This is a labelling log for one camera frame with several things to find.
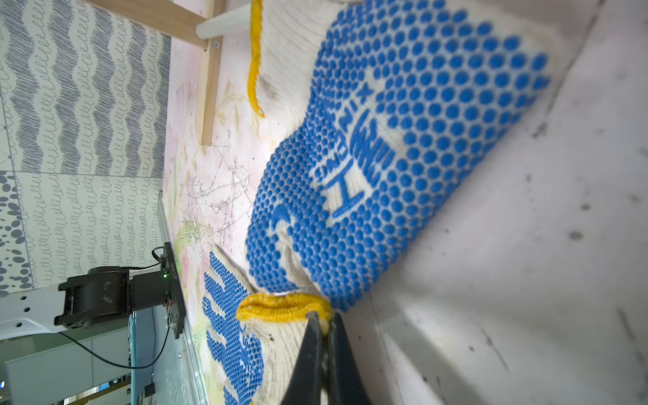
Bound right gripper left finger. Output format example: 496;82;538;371
281;312;325;405

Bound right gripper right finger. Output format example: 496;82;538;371
327;313;371;405

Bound blue dotted glove with logo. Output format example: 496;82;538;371
246;1;570;309

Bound yellow dotted work glove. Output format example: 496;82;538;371
236;293;334;323

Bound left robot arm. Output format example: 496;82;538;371
1;242;187;340

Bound blue dotted glove flat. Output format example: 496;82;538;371
202;248;308;404

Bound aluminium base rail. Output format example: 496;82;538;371
128;197;209;404

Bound wooden drying rack frame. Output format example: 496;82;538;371
89;0;251;146

